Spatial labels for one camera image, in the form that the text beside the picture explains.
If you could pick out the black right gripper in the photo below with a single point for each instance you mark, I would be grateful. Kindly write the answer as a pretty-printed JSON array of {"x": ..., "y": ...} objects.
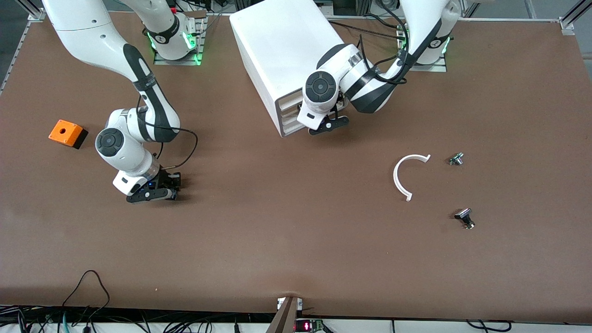
[{"x": 165, "y": 179}]

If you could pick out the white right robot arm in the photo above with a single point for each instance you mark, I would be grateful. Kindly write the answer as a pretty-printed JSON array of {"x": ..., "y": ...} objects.
[{"x": 125, "y": 152}]

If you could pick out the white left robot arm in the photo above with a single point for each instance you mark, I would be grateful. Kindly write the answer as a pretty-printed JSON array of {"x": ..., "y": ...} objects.
[{"x": 425, "y": 18}]

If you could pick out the orange button box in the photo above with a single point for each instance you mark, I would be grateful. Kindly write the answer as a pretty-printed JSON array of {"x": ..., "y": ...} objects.
[{"x": 64, "y": 131}]

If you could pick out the red LED display board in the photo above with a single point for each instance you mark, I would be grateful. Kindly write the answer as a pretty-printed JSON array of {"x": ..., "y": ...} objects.
[{"x": 307, "y": 326}]

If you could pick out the white curved plastic arc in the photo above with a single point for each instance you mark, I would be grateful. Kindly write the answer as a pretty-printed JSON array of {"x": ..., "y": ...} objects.
[{"x": 396, "y": 178}]

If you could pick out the small silver green knob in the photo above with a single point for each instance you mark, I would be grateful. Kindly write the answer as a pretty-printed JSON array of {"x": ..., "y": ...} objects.
[{"x": 456, "y": 159}]

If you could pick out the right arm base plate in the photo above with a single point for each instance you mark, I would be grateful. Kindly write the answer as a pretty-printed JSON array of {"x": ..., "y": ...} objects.
[{"x": 178, "y": 62}]

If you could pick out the white mounting bracket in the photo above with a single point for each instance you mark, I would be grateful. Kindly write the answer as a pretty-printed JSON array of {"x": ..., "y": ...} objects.
[{"x": 280, "y": 303}]

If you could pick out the brown camera mount post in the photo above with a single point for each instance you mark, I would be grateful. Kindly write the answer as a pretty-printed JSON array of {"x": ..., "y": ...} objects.
[{"x": 284, "y": 319}]

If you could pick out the aluminium table frame rail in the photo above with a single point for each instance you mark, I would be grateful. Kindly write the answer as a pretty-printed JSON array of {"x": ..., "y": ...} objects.
[
  {"x": 36, "y": 15},
  {"x": 566, "y": 25}
]

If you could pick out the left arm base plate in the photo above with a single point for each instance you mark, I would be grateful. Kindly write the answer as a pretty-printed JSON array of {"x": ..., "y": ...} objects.
[{"x": 434, "y": 68}]

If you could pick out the black selector switch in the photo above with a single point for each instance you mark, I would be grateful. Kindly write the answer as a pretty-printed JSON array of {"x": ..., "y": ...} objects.
[{"x": 464, "y": 216}]

